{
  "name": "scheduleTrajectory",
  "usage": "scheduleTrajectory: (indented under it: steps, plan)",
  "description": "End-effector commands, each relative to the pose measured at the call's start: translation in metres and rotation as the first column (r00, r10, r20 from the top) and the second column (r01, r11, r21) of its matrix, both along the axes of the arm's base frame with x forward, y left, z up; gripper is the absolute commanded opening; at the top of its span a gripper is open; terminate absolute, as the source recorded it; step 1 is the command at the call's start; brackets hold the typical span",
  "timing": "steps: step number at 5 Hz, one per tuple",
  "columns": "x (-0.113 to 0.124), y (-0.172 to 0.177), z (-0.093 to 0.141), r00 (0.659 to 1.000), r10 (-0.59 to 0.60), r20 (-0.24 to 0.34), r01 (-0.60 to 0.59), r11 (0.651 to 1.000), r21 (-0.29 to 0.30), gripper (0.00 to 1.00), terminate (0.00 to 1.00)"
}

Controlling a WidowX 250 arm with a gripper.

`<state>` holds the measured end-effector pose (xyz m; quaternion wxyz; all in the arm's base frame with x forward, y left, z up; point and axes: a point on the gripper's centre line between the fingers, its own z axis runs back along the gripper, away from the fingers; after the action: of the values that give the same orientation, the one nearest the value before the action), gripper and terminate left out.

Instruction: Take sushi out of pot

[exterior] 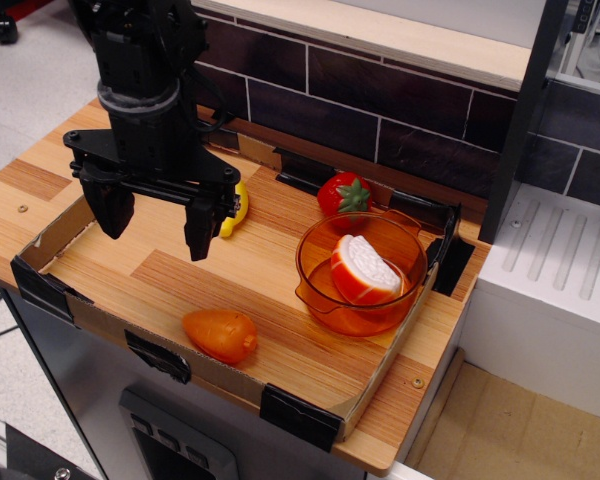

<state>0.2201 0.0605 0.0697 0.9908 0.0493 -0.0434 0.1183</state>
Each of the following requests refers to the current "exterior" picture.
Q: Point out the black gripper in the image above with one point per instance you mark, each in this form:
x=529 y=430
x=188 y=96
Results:
x=153 y=150

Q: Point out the cardboard fence with black tape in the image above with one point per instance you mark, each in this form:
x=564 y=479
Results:
x=329 y=388

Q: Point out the yellow toy banana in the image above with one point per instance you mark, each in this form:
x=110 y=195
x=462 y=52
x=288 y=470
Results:
x=230 y=223

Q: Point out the grey control panel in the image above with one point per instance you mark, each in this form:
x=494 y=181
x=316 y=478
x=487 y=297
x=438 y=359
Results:
x=169 y=448

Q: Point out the dark grey vertical post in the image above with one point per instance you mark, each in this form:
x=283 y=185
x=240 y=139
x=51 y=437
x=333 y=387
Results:
x=524 y=119

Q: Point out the orange white toy sushi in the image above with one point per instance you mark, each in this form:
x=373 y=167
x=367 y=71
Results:
x=361 y=275

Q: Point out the black caster wheel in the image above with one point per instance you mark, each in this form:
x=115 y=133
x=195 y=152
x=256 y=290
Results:
x=8 y=29

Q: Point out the red toy strawberry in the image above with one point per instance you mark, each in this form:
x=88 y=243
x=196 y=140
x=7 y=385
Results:
x=342 y=195

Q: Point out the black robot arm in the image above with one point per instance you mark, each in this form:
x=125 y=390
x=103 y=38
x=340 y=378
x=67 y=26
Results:
x=146 y=53

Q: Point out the white ribbed drain board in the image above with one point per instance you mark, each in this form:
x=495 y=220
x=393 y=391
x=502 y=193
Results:
x=553 y=249

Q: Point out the orange toy carrot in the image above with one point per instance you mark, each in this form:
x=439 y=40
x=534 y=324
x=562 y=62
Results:
x=225 y=335

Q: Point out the transparent orange plastic pot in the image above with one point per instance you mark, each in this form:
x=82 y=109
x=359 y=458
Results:
x=395 y=237

